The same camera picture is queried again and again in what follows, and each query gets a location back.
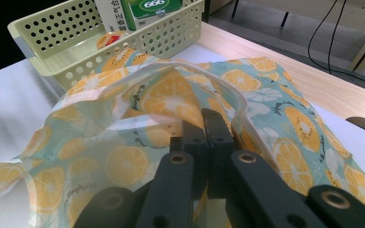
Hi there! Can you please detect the tall green and white box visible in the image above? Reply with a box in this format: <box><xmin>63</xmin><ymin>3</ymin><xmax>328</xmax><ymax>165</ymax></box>
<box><xmin>94</xmin><ymin>0</ymin><xmax>137</xmax><ymax>33</ymax></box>

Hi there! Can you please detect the small green box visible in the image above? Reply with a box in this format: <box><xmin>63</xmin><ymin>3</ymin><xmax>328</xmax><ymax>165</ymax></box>
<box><xmin>129</xmin><ymin>0</ymin><xmax>184</xmax><ymax>31</ymax></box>

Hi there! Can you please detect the black hanging cable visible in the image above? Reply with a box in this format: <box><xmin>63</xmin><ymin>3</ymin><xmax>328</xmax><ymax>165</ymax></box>
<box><xmin>307</xmin><ymin>0</ymin><xmax>340</xmax><ymax>72</ymax></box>
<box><xmin>327</xmin><ymin>0</ymin><xmax>365</xmax><ymax>89</ymax></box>

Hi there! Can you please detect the pale yellow plastic basket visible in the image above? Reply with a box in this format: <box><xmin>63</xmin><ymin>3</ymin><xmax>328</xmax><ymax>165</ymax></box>
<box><xmin>8</xmin><ymin>0</ymin><xmax>205</xmax><ymax>93</ymax></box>

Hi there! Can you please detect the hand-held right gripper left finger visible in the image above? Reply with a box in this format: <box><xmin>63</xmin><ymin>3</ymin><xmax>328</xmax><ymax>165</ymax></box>
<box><xmin>136</xmin><ymin>120</ymin><xmax>209</xmax><ymax>228</ymax></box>

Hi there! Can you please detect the small round tin red label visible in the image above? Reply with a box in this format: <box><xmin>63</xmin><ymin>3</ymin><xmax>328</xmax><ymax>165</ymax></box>
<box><xmin>96</xmin><ymin>30</ymin><xmax>131</xmax><ymax>50</ymax></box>

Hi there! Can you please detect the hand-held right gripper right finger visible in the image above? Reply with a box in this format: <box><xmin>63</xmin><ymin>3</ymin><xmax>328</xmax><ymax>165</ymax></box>
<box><xmin>202</xmin><ymin>108</ymin><xmax>327</xmax><ymax>228</ymax></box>

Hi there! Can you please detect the orange slice print bag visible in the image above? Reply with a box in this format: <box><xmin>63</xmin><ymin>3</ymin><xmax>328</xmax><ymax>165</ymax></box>
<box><xmin>0</xmin><ymin>47</ymin><xmax>365</xmax><ymax>228</ymax></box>

